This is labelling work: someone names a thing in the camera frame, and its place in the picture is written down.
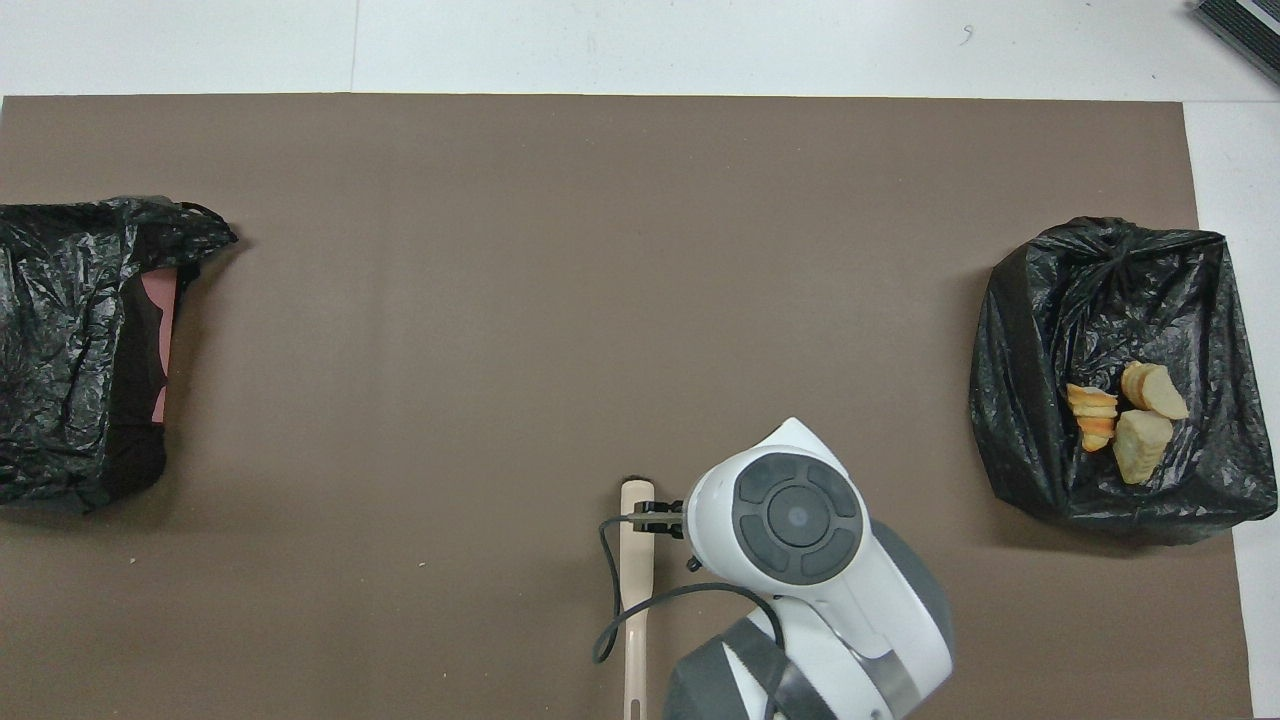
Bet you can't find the pale bread chunk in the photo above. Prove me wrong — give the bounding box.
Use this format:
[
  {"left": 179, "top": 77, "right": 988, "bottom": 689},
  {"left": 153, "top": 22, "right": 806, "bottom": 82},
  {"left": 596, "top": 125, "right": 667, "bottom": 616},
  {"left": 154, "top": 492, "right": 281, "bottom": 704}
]
[
  {"left": 1113, "top": 410, "right": 1175, "bottom": 486},
  {"left": 1120, "top": 361, "right": 1191, "bottom": 421}
]

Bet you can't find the brown table mat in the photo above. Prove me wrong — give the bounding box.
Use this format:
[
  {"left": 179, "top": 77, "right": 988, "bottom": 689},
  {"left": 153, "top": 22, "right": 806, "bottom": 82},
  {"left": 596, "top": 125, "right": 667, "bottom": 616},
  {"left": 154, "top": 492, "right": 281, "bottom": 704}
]
[{"left": 0, "top": 93, "right": 1256, "bottom": 720}]

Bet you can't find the beige hand brush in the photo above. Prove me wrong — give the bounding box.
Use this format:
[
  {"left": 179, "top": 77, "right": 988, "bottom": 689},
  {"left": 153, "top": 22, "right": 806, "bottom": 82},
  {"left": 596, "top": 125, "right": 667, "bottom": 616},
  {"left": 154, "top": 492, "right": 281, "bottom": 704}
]
[{"left": 620, "top": 478, "right": 657, "bottom": 720}]

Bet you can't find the orange striped croissant toy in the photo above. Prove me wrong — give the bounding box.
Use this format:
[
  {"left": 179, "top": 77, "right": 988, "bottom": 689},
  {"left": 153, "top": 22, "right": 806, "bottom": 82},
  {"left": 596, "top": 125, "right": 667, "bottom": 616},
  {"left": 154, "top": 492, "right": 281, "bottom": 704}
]
[{"left": 1065, "top": 383, "right": 1119, "bottom": 453}]

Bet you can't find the dark striped grey object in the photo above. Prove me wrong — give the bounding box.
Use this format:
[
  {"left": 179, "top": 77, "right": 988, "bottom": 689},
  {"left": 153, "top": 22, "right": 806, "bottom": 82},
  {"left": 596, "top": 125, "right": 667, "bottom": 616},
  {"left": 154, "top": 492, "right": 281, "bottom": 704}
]
[{"left": 1190, "top": 0, "right": 1280, "bottom": 86}]

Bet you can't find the black trash bag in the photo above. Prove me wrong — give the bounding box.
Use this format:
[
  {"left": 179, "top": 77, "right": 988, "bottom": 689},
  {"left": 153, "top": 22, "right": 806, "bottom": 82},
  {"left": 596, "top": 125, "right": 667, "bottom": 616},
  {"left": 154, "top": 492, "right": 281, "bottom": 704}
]
[
  {"left": 968, "top": 216, "right": 1279, "bottom": 548},
  {"left": 0, "top": 195, "right": 240, "bottom": 516}
]

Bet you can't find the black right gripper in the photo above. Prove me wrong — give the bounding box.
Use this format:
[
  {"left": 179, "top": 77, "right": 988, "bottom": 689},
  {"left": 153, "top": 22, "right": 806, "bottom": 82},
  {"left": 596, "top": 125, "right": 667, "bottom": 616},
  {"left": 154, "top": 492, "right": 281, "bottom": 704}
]
[{"left": 633, "top": 498, "right": 689, "bottom": 541}]

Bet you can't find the pink bin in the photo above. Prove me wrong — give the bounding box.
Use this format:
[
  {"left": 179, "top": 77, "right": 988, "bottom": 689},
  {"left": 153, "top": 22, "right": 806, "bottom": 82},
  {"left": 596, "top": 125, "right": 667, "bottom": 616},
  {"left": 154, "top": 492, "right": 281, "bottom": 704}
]
[{"left": 140, "top": 268, "right": 181, "bottom": 426}]

